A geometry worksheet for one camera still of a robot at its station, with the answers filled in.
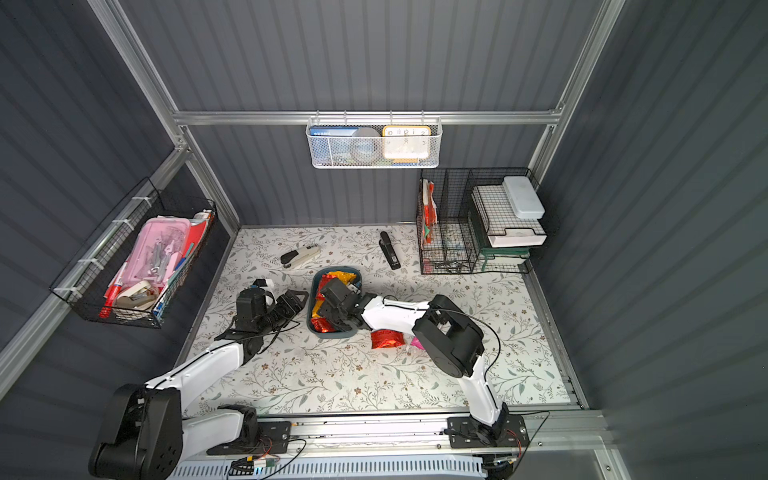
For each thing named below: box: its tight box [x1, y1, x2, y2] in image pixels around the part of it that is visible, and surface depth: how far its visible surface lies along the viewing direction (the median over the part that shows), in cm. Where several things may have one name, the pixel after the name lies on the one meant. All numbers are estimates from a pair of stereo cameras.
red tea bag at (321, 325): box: [310, 317, 336, 333], surface depth 91 cm
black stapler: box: [378, 231, 401, 271], surface depth 111 cm
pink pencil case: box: [121, 216, 191, 287], surface depth 74 cm
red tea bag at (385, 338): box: [371, 329, 405, 349], surface depth 91 cm
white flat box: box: [503, 176, 545, 219], surface depth 101 cm
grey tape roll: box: [350, 127, 383, 163], surface depth 89 cm
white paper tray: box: [471, 185, 547, 248], surface depth 96 cm
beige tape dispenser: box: [116, 281, 158, 310], surface depth 66 cm
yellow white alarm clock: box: [382, 125, 432, 164], surface depth 90 cm
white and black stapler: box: [280, 247, 321, 269], surface depth 108 cm
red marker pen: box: [98, 284, 123, 319], surface depth 65 cm
